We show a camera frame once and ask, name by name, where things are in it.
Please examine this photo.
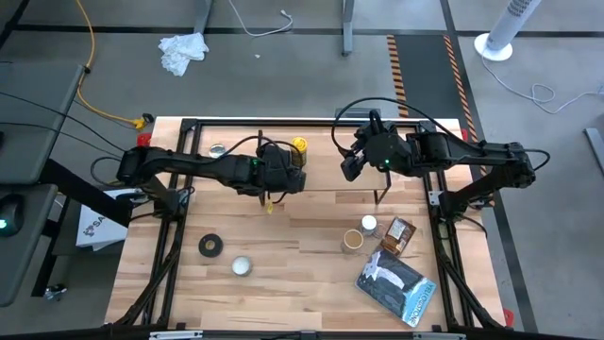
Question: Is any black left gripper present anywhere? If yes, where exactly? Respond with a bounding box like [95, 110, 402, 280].
[254, 141, 308, 196]

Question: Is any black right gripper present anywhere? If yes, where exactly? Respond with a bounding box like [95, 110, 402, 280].
[340, 110, 412, 183]

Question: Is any yellow-lid spice jar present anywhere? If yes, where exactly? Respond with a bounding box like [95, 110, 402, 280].
[291, 135, 310, 168]

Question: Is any brown spice pouch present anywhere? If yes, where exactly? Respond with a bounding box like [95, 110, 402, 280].
[379, 215, 418, 258]

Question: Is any tan-lid sesame seasoning jar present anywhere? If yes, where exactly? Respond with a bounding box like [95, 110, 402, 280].
[340, 228, 365, 256]

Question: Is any wooden shelf with black legs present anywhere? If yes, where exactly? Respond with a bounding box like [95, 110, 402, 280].
[257, 127, 394, 208]

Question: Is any grey device box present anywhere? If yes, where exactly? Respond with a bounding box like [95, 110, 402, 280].
[334, 107, 382, 119]

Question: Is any black orange-striped floor mat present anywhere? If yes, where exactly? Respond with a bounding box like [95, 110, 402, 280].
[385, 33, 496, 209]

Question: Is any small white round container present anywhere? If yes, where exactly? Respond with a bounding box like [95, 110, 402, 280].
[230, 255, 253, 278]

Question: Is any black tape roll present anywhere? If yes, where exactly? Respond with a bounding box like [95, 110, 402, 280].
[197, 232, 225, 259]

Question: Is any grey desk leg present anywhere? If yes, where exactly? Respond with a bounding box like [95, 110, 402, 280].
[192, 0, 214, 36]
[341, 0, 357, 58]

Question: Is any white crumpled cloth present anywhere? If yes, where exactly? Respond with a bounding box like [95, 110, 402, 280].
[158, 31, 210, 78]

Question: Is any white tower fan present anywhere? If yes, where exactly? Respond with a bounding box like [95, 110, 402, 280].
[473, 0, 544, 63]

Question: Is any white printed box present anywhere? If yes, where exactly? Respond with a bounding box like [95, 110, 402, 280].
[75, 188, 139, 252]

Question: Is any grey metal bar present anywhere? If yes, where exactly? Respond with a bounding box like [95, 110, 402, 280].
[583, 127, 604, 177]

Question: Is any black desk support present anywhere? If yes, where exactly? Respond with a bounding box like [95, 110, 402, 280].
[30, 158, 134, 298]

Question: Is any grey desk top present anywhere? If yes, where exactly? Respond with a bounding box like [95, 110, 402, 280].
[0, 183, 60, 308]
[0, 60, 86, 186]

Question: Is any metal caster wheel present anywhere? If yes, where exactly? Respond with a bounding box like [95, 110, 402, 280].
[42, 282, 69, 303]

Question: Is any black computer mouse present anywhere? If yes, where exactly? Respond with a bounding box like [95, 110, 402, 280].
[0, 193, 25, 238]

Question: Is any black aluminium rig frame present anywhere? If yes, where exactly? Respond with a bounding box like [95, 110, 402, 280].
[112, 116, 506, 332]

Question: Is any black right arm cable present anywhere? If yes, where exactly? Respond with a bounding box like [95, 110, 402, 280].
[329, 96, 469, 153]

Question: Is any white fan cable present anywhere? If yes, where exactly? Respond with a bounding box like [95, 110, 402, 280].
[480, 56, 604, 115]

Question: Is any white floor cable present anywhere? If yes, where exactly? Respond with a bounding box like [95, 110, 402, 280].
[228, 0, 294, 38]

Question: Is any silver mounting bracket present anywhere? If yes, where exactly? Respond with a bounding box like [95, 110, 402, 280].
[148, 330, 205, 340]
[412, 331, 468, 340]

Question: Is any black desk cable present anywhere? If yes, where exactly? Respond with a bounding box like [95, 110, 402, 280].
[0, 89, 126, 155]
[0, 121, 120, 161]

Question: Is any yellow extension cable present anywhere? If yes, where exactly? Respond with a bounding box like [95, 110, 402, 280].
[74, 0, 155, 132]

